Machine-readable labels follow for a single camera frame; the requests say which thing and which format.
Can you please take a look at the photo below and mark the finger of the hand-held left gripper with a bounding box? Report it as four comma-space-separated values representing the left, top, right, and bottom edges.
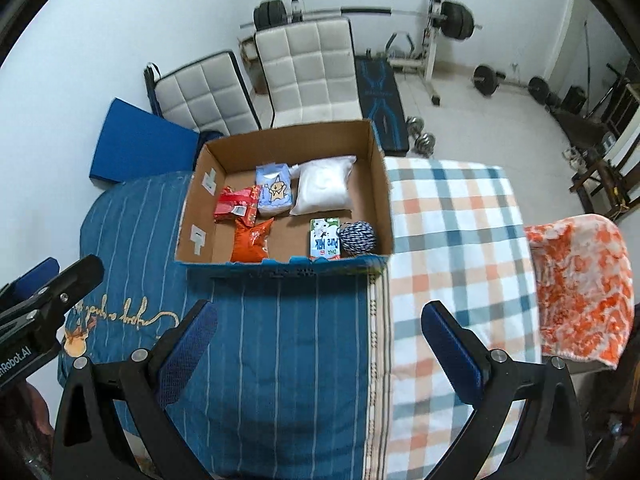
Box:
0, 257, 61, 306
0, 254, 106, 346

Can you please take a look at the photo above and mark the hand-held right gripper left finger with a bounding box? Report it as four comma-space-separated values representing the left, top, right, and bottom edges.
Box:
52, 299, 219, 480

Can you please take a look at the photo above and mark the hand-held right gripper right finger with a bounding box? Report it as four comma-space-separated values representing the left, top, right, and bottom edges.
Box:
421, 301, 586, 480

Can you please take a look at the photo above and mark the orange snack packet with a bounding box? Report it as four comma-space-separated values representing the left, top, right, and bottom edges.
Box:
230, 217, 276, 264

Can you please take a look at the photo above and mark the blue white yarn ball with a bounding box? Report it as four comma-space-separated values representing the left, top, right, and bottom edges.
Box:
336, 221, 377, 259

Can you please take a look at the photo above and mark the red snack packet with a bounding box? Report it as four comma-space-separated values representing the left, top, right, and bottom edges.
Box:
213, 185, 262, 226

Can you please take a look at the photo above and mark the cardboard box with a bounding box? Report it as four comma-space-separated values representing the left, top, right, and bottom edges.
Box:
174, 119, 396, 277

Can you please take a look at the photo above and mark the green red milk carton pack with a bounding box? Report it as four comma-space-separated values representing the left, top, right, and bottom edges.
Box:
308, 217, 343, 261

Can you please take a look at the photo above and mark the blue white tissue packet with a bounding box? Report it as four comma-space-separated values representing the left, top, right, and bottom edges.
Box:
256, 162, 293, 217

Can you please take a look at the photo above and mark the white plastic bag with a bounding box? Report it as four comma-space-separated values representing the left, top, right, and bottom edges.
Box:
289, 155, 358, 217

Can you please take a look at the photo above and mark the person's left forearm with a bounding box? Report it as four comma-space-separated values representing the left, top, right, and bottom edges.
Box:
0, 385, 53, 480

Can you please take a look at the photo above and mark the blue striped blanket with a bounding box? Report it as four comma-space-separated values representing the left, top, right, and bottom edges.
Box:
57, 170, 393, 480

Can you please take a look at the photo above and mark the plaid blanket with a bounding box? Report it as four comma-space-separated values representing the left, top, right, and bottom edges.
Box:
367, 157, 543, 480

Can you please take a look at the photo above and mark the orange floral blanket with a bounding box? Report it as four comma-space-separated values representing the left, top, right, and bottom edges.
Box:
522, 212, 636, 371

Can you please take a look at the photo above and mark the blue foam mat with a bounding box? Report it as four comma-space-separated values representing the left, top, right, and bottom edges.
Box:
89, 97, 201, 186

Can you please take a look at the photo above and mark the white quilted chair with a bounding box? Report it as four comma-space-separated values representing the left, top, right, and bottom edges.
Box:
144, 50, 263, 138
252, 17, 363, 130

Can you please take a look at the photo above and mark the dark wooden chair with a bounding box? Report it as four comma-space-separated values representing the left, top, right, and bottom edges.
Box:
570, 152, 635, 221

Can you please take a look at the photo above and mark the black blue weight bench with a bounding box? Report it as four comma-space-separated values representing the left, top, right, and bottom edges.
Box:
354, 55, 408, 157

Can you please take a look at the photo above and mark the dark wooden table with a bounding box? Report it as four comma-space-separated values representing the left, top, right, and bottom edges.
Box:
550, 105, 617, 152

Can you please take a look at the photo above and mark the short barbell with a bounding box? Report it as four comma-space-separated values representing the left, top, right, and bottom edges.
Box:
472, 64, 551, 106

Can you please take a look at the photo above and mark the black speaker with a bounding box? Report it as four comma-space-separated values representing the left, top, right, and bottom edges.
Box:
564, 85, 587, 113

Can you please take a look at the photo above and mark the brown carton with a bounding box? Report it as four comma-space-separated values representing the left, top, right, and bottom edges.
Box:
237, 35, 271, 96

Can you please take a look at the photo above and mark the white barbell rack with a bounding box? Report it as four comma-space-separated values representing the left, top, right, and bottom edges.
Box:
282, 0, 448, 107

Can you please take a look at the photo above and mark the long racked barbell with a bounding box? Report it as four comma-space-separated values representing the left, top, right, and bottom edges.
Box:
239, 1, 483, 41

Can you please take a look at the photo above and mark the grey handle attachment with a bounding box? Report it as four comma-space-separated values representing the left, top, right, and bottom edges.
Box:
386, 31, 416, 58

